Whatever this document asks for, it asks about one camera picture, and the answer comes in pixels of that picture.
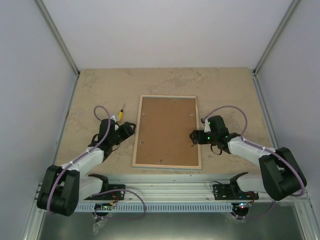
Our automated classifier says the yellow handled screwdriver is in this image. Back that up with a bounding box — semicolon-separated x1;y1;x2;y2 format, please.
117;103;126;123

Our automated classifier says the blue wooden picture frame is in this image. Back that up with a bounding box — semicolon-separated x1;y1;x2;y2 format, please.
132;94;202;170

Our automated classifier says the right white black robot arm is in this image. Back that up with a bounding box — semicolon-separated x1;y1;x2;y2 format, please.
189;115;307;201

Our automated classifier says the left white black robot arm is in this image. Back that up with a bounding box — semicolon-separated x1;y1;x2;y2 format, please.
36;118;136;217

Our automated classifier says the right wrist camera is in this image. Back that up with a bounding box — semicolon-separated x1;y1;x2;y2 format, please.
201;118;211;133

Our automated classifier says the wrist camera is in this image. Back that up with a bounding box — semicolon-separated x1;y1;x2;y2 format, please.
201;118;211;133
110;115;120;123

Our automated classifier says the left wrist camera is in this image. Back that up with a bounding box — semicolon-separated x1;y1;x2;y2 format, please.
110;115;120;123

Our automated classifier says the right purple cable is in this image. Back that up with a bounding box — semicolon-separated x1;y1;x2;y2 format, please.
203;105;307;220

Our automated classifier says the purple cable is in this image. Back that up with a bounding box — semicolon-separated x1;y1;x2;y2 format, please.
46;105;147;221
203;105;307;220

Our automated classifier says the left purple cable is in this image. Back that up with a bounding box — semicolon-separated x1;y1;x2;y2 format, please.
46;105;147;221

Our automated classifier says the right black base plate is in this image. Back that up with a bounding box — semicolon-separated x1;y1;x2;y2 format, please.
210;183;260;201

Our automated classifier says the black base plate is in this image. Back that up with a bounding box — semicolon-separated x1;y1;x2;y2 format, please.
85;184;126;201
210;183;260;201

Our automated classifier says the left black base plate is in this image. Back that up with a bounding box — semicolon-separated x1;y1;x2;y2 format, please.
85;184;126;201

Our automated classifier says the aluminium profile rail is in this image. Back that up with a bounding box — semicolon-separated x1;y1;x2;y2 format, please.
34;174;311;203

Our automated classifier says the grey slotted cable duct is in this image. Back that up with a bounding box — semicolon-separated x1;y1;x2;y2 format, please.
75;202;233;213

